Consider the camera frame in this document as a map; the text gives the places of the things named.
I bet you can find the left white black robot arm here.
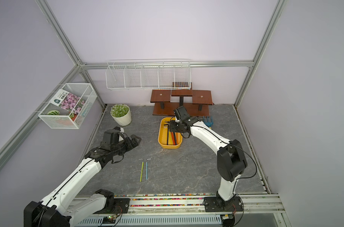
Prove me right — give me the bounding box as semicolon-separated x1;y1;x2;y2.
23;131;142;227

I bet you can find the green small hex key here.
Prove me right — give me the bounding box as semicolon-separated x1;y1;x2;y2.
138;159;144;185

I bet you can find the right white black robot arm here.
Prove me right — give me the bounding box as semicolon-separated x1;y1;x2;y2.
168;106;258;213

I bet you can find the thin black hex key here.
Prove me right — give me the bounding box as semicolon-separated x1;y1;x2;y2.
163;121;171;134

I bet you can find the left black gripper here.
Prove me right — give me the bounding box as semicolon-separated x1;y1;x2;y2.
112;134;142;156

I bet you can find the white wire wall basket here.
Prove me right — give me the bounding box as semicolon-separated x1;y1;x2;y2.
38;83;97;129

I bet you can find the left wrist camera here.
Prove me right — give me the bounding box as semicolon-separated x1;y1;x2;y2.
101;127;124;145

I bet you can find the long black hex key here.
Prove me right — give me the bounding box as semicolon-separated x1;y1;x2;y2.
166;132;170;145

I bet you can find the brown wooden tiered stand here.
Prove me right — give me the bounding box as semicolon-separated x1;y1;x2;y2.
150;85;214;117

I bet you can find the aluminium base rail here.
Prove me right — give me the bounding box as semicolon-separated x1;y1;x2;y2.
42;193;292;227

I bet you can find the blue small hex key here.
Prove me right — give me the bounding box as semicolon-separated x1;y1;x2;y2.
145;158;152;181

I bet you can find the white pot green plant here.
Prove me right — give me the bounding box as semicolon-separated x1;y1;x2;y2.
110;104;132;126

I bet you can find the yellow plastic storage box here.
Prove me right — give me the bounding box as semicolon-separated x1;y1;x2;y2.
158;117;183;149

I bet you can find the blue toy garden rake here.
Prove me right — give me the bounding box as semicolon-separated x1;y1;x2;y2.
203;116;214;128

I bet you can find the long white wire shelf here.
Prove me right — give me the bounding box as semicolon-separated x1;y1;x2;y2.
105;59;192;90

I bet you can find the flower seed packet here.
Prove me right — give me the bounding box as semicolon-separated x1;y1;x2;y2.
49;89;86;115

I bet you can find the small dark tray in shelf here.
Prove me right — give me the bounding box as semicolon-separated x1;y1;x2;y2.
172;81;191;89

